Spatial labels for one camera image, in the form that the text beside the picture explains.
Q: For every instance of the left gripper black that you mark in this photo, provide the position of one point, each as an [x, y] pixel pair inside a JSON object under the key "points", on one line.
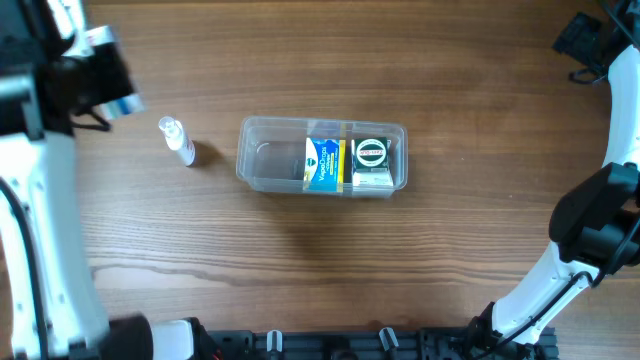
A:
{"points": [[107, 70]]}

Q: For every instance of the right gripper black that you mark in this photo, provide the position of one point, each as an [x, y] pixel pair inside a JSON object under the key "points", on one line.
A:
{"points": [[576, 38]]}

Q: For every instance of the white Panadol box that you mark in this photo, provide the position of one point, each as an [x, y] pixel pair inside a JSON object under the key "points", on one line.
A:
{"points": [[120, 107]]}

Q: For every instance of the blue VapoDrops box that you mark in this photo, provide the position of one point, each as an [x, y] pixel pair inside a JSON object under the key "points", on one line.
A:
{"points": [[324, 165]]}

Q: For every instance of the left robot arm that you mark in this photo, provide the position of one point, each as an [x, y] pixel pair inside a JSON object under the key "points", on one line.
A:
{"points": [[57, 313]]}

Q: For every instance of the white spray bottle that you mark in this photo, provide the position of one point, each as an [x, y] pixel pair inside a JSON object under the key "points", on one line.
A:
{"points": [[177, 139]]}

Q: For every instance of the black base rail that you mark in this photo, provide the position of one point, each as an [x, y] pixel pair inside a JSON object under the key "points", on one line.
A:
{"points": [[387, 343]]}

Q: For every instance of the green round-label box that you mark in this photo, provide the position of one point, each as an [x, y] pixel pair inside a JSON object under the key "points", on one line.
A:
{"points": [[370, 154]]}

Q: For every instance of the white pouch packet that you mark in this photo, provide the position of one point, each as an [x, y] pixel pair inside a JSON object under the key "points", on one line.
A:
{"points": [[383, 179]]}

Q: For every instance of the clear plastic container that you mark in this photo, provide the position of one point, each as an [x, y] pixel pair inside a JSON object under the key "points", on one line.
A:
{"points": [[271, 153]]}

